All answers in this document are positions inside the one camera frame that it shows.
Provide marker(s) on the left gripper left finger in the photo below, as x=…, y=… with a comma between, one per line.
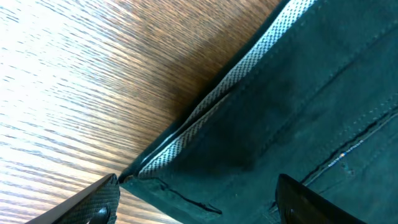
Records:
x=97, y=203

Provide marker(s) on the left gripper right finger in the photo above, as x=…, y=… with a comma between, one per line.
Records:
x=297, y=204

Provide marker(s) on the black shorts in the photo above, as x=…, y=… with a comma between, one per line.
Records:
x=313, y=95

